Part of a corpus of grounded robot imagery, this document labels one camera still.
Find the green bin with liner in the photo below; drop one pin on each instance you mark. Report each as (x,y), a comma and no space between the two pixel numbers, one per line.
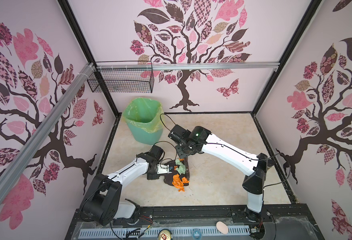
(142,116)

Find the beige oval disc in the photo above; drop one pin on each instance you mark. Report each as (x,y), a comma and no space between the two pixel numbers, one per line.
(222,228)

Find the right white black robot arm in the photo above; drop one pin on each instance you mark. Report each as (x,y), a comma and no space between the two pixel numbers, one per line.
(254,167)

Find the black wire basket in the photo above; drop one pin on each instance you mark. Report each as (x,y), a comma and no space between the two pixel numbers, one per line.
(122,77)

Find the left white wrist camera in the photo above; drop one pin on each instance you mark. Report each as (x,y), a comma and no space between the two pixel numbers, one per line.
(163,170)

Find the silver aluminium rail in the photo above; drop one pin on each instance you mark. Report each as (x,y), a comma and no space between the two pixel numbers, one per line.
(14,170)
(204,66)

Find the dark brown hand brush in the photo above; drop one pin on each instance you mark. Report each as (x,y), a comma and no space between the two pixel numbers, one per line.
(186,163)

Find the orange scrap right middle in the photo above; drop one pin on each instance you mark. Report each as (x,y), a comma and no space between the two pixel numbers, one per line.
(179,182)

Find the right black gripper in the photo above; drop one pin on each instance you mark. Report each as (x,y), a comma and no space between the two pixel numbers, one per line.
(179,153)

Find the silver aluminium rail back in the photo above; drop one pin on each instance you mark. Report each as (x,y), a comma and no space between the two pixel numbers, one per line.
(204,66)

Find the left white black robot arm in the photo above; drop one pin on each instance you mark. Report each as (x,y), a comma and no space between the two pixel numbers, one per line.
(102,202)

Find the silver aluminium rail left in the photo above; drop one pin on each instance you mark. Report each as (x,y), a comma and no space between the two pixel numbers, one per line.
(14,170)

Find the dark brown dustpan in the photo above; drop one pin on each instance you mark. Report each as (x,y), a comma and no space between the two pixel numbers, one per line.
(168,178)

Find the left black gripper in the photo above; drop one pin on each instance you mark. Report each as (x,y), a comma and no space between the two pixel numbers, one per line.
(152,177)

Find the green scrap front right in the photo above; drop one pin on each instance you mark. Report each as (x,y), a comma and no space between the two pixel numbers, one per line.
(180,166)

